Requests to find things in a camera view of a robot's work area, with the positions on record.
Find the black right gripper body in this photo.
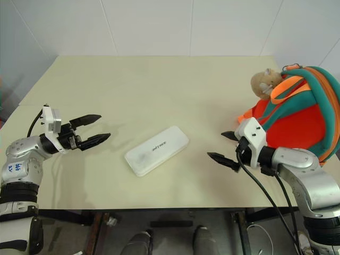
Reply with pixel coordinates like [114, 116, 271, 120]
[234, 136, 252, 168]

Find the thin white cable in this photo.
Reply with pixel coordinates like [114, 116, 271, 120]
[246, 224, 275, 255]

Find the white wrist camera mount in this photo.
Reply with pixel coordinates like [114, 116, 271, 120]
[235, 117, 268, 169]
[41, 105, 66, 154]

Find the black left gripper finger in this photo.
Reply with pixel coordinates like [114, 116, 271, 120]
[79, 133, 112, 151]
[70, 114, 103, 128]

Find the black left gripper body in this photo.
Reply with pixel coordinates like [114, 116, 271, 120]
[57, 122, 82, 152]

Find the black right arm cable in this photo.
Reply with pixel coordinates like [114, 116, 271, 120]
[235, 143, 295, 255]
[273, 172, 303, 248]

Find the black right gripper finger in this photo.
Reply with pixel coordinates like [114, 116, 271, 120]
[220, 130, 240, 142]
[207, 151, 242, 173]

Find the dark rounded grey shape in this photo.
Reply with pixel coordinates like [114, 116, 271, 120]
[191, 225, 220, 255]
[122, 229, 155, 255]

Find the black table frame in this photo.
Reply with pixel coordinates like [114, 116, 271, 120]
[37, 206, 302, 226]

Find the beige plush hamster toy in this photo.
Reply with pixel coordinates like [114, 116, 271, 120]
[250, 68, 283, 100]

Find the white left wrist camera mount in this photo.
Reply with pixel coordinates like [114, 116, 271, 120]
[41, 105, 66, 154]

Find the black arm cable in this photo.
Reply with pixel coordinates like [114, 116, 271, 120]
[273, 172, 303, 248]
[26, 108, 45, 139]
[235, 143, 295, 255]

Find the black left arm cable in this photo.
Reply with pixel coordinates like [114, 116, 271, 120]
[26, 108, 45, 139]

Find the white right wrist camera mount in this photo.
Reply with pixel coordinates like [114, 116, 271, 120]
[235, 117, 268, 169]

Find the rusty metal table leg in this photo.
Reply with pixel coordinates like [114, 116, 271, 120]
[230, 211, 252, 255]
[87, 211, 112, 255]

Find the white rectangular case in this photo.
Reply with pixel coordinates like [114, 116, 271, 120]
[124, 125, 191, 177]

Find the orange and green backpack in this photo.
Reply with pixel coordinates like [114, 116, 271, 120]
[236, 63, 340, 167]

